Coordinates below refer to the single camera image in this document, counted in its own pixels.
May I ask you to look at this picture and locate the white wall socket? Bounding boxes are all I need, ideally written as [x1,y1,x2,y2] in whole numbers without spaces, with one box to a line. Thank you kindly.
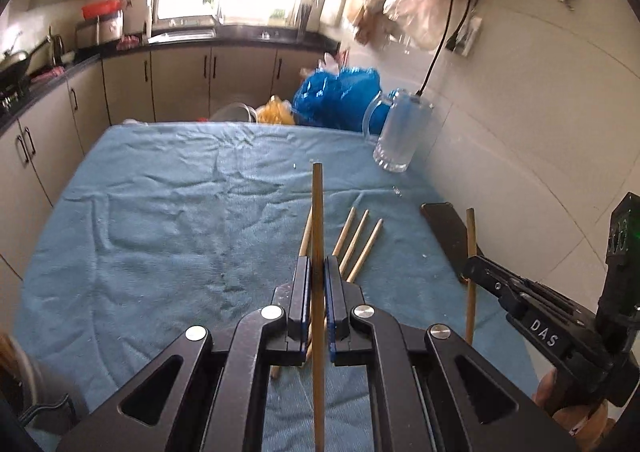
[446,16,484,58]

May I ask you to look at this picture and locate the translucent plastic bag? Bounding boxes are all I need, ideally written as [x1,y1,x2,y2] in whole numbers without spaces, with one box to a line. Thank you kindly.
[382,0,454,52]

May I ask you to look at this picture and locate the black kitchen countertop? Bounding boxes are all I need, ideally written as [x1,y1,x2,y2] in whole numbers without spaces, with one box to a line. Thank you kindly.
[0,25,346,133]

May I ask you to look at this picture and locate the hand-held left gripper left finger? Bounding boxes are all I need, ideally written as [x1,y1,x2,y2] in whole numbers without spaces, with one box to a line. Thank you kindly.
[55,256,313,452]

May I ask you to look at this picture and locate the person's right hand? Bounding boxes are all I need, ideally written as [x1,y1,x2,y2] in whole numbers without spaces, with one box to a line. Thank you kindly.
[532,369,609,439]

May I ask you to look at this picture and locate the blue table cloth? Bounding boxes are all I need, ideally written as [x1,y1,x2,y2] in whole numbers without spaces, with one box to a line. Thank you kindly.
[15,121,541,452]

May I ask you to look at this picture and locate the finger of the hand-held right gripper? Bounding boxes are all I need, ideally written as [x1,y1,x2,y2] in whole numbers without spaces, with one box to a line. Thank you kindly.
[461,255,531,313]

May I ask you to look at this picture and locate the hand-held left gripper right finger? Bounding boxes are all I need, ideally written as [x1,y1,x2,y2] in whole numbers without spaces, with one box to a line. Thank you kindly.
[324,255,583,452]

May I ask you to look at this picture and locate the clear glass mug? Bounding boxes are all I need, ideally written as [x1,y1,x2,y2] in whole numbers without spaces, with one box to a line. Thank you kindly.
[362,88,435,174]

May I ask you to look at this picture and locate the white and red plastic bag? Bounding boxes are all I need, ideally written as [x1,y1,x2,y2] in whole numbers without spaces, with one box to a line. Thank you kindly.
[319,50,352,72]

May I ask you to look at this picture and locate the steel bowl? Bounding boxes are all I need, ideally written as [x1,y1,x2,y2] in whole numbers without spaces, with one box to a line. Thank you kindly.
[210,102,259,124]

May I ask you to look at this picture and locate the steel sink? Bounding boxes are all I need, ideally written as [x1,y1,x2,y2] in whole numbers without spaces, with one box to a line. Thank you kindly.
[147,27,217,44]

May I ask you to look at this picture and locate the black wok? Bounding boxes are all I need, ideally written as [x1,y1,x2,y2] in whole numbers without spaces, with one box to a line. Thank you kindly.
[0,48,32,84]

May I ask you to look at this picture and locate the steel kettle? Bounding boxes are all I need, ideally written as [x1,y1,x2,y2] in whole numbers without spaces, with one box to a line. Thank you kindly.
[47,32,67,66]

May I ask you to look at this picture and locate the black power cable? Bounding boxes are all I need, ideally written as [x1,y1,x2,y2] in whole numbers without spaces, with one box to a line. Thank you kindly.
[416,0,457,97]

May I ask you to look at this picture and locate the black flat tray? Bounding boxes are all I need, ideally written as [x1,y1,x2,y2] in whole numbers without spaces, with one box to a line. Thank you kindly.
[421,201,484,285]

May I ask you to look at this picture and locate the white cutting board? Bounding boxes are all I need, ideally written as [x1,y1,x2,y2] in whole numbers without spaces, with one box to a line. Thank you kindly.
[320,0,347,26]

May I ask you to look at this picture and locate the blue plastic bag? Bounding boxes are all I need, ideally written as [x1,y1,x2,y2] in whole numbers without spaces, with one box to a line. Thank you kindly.
[292,66,383,131]

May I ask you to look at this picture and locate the beige lower cabinets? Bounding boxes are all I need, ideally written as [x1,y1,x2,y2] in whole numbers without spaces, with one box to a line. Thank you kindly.
[0,42,326,283]

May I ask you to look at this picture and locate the pile of wooden chopsticks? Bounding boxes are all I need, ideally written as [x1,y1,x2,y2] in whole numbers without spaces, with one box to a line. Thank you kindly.
[270,206,385,380]

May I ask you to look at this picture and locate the yellow plastic bag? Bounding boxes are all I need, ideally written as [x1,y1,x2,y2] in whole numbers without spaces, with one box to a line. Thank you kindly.
[256,96,296,126]

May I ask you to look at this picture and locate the steel pot with red lid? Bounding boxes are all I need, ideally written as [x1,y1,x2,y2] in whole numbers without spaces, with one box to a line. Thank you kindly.
[75,0,124,48]

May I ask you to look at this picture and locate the long wooden chopstick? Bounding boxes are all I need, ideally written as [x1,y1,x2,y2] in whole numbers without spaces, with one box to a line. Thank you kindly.
[465,207,477,345]
[311,162,326,452]

